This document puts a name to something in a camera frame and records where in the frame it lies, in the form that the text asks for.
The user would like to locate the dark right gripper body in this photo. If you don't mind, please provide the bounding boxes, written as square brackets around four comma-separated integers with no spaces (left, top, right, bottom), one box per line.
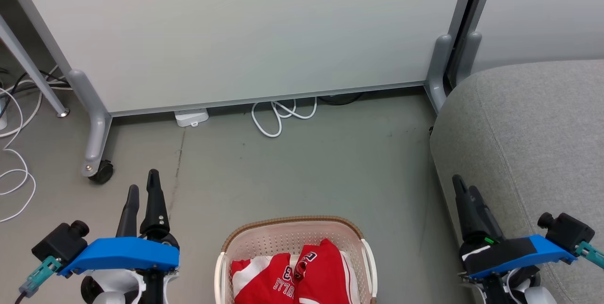
[459,236,520,304]

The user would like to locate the grey metal table leg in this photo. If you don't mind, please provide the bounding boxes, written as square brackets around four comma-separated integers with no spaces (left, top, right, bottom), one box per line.
[0,14,70,118]

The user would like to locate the teal left camera connector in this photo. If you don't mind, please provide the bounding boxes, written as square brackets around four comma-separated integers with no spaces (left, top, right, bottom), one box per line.
[19,256,62,295]

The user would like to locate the teal right camera connector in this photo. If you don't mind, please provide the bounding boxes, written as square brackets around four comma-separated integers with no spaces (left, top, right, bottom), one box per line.
[575,241,604,269]

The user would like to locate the red Bulls print jersey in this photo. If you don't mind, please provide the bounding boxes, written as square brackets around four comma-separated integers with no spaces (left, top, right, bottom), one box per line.
[230,253,302,304]

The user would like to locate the white power adapter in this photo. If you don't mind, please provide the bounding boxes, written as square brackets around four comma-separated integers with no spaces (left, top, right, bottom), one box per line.
[174,109,209,127]

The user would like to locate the long white floor cable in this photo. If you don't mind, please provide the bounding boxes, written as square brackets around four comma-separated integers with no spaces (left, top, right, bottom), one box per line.
[0,66,71,223]

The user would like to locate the thin black cable bundle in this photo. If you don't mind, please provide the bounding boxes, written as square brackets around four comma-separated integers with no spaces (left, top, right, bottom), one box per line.
[0,69,71,120]

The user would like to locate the wide white partition panel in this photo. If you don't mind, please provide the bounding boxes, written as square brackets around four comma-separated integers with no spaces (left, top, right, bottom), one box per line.
[0,0,482,178]

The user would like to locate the white coiled cable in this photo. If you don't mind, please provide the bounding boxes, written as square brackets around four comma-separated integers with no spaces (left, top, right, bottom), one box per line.
[251,98,318,138]

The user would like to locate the black floor cable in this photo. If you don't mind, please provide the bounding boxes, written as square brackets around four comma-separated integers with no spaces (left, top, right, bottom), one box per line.
[319,92,365,106]

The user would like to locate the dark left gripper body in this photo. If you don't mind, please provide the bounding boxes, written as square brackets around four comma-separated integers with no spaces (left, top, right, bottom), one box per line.
[138,231,180,304]

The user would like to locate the red white striped garment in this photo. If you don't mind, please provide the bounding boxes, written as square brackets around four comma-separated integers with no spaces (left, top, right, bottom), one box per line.
[294,238,361,304]

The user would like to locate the cream plastic laundry basket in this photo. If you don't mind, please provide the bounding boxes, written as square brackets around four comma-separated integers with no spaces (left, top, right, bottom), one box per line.
[215,216,378,304]

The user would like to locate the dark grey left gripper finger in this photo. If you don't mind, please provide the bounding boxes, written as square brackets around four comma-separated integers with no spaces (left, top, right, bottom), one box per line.
[116,185,141,238]
[140,169,170,239]

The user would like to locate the grey fabric sofa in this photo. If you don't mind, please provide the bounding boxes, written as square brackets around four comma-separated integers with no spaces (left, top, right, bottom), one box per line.
[429,60,604,304]

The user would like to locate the teal camera connector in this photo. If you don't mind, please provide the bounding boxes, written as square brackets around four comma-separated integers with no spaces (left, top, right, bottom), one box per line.
[19,256,62,295]
[575,241,604,269]

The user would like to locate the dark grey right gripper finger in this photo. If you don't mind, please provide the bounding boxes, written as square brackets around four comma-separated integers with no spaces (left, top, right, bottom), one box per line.
[470,185,504,241]
[452,174,483,242]

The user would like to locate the narrow white partition panel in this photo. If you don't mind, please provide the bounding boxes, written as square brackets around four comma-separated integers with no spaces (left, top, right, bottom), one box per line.
[455,0,604,88]

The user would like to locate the black caster wheel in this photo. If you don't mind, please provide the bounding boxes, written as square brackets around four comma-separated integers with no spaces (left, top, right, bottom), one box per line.
[89,160,114,185]

